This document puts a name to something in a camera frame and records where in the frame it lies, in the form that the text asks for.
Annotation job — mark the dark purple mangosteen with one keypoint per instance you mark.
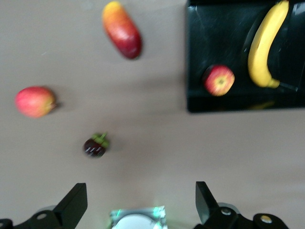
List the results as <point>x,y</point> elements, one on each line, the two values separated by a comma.
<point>95,148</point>

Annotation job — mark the brown table cover sheet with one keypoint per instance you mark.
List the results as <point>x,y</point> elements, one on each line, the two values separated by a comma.
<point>152,119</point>

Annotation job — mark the black plastic tray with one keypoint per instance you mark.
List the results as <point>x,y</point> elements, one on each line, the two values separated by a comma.
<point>214,35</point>

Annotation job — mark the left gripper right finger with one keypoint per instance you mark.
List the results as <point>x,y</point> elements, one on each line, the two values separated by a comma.
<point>209,214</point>

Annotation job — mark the red yellow striped apple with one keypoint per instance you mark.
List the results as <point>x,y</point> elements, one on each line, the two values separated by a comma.
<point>218,81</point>

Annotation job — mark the red orange mango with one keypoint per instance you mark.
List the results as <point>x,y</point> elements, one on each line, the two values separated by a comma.
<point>121,31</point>

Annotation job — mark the plain red apple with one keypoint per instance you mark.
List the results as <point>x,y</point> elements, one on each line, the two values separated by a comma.
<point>34,102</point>

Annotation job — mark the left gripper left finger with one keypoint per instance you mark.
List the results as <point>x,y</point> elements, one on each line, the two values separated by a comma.
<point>69,210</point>

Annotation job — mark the yellow banana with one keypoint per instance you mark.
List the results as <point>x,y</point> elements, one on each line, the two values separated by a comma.
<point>262,52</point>

